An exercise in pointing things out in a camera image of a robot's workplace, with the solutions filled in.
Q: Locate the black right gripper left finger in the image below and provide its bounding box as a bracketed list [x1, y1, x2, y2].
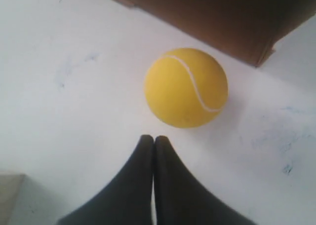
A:
[58, 135, 154, 225]

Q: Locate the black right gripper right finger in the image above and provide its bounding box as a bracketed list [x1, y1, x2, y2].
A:
[153, 136, 254, 225]

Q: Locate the yellow tennis ball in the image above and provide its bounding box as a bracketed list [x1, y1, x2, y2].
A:
[144, 48, 229, 128]

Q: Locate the light wooden cube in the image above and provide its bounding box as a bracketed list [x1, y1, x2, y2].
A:
[0, 173, 25, 214]

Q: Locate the blue white cardboard box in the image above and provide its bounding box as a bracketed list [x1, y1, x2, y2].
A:
[115, 0, 316, 67]

